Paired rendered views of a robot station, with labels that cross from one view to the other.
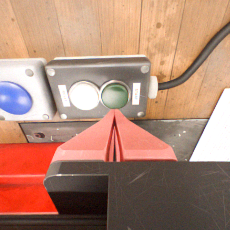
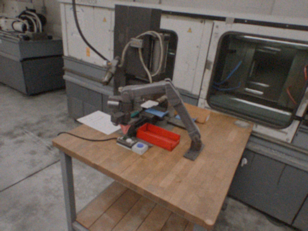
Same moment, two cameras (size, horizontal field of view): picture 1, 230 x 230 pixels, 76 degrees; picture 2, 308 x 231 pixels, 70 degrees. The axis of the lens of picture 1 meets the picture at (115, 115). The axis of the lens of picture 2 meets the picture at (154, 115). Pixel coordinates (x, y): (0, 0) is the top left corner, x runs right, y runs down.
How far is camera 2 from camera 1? 1.21 m
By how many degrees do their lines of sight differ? 36
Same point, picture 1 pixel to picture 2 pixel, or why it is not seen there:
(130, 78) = (120, 139)
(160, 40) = (112, 144)
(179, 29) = (109, 143)
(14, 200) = (170, 134)
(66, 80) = (129, 143)
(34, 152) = (151, 140)
